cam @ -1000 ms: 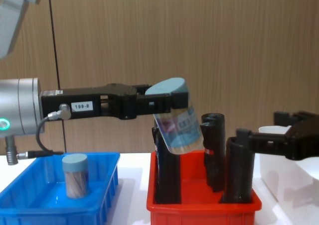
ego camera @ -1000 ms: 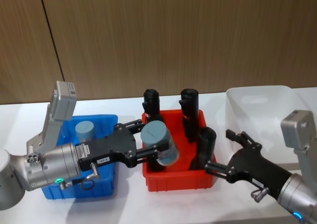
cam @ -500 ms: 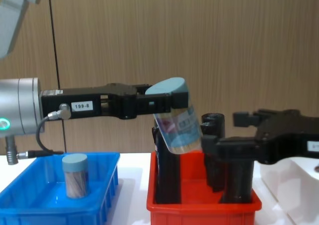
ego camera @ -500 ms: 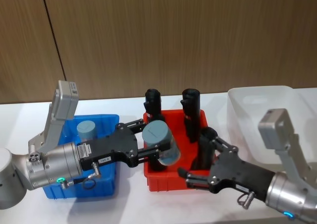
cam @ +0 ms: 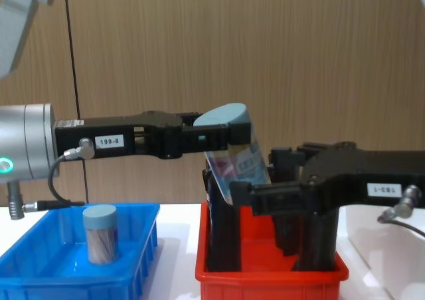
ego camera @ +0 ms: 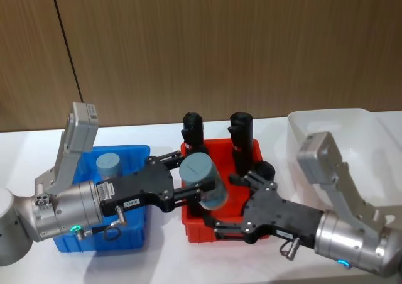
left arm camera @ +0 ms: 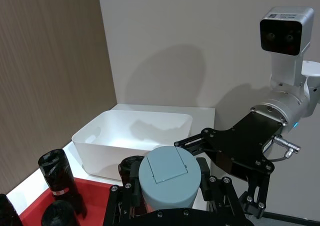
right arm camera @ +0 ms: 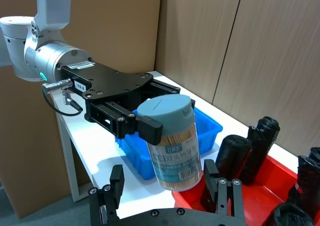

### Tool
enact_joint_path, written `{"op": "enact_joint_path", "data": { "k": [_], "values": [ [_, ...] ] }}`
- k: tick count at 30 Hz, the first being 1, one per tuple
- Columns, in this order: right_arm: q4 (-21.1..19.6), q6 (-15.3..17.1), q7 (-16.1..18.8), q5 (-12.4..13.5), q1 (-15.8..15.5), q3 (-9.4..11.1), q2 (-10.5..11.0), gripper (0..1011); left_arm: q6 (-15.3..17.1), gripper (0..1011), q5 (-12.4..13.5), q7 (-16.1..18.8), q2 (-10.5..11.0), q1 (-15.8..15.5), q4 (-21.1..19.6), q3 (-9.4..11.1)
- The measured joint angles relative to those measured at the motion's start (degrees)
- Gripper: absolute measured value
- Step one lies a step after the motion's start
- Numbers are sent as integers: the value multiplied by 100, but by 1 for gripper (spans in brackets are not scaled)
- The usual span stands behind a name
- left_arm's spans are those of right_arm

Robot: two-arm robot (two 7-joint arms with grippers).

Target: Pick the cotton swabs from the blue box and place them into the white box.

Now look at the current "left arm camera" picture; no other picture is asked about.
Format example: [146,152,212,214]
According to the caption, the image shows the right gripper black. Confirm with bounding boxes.
[174,111,289,221]

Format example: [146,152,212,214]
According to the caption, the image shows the thin cable with silver plug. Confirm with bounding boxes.
[262,135,302,163]

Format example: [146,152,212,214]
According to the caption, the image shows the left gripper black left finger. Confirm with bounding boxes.
[103,160,151,226]

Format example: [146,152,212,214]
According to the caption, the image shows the bottle with grey-blue cap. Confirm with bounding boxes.
[138,145,203,211]

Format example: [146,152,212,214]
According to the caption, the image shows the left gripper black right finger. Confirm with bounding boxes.
[196,157,245,218]

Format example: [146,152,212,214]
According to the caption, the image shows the white plastic bin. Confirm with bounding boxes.
[71,110,194,182]

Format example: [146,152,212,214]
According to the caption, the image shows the red plastic tray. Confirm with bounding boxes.
[18,177,126,226]

